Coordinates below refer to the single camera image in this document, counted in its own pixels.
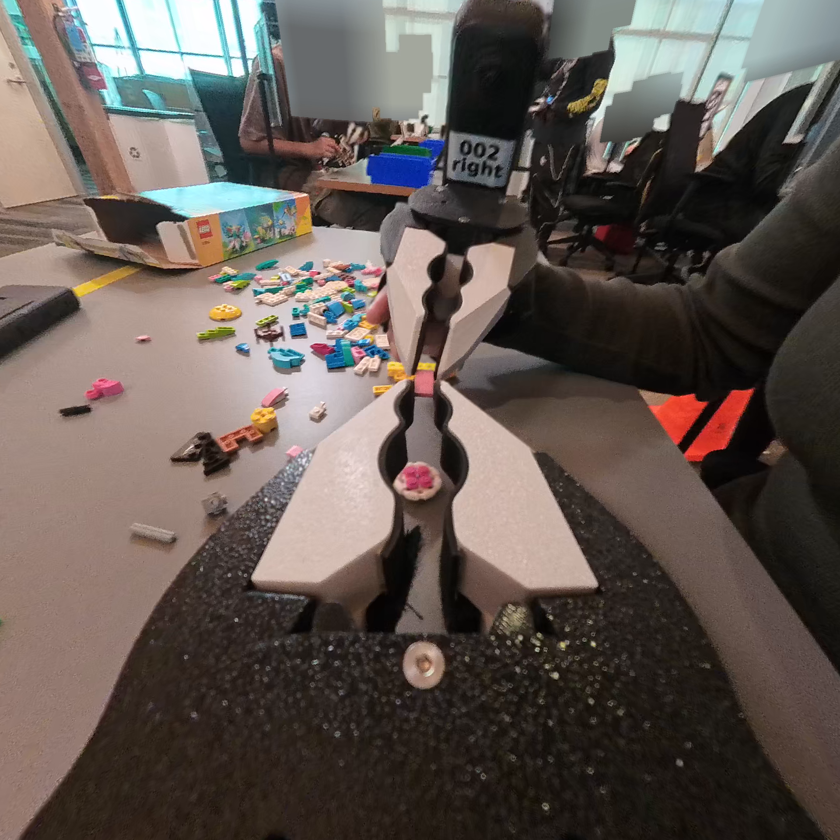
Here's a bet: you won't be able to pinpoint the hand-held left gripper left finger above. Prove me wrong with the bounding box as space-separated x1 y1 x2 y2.
249 382 417 632

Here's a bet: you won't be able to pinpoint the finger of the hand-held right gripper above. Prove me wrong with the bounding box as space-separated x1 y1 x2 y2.
430 243 516 383
385 226 450 383

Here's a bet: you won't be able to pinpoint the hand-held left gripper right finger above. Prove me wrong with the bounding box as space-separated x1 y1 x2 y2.
432 382 600 632

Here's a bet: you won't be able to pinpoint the pile of colourful toy bricks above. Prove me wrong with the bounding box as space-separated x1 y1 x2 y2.
209 258 411 398

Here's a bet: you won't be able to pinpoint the person's right forearm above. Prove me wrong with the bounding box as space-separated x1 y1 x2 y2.
489 157 840 398

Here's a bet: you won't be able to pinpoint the grey desk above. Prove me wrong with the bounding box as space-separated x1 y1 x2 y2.
0 223 840 840

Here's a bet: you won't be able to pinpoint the round white plate magenta studs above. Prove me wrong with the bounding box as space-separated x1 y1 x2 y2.
392 461 442 503

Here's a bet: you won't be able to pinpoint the blue storage bin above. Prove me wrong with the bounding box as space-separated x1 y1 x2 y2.
366 139 446 186

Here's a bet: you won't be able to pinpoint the wooden work table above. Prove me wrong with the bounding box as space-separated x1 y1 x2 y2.
315 157 427 198

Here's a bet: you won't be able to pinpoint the yellow cardboard toy box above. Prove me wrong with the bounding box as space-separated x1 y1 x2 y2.
54 182 312 270

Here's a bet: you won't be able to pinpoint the white recycling cabinet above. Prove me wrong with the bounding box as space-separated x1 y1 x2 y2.
108 112 211 193

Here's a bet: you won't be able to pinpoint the person's torso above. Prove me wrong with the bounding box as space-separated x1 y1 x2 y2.
699 295 840 664

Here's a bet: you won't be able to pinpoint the teal framed window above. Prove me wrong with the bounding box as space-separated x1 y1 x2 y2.
79 0 277 109

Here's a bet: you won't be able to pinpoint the wooden pillar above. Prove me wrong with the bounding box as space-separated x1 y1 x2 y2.
20 0 135 198

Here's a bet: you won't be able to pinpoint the black flat case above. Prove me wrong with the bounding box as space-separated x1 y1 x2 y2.
0 284 81 358

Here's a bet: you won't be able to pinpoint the red fire extinguisher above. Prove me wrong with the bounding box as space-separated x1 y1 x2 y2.
56 7 109 93

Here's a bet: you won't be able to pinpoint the white door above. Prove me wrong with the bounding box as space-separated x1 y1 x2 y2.
0 26 80 210

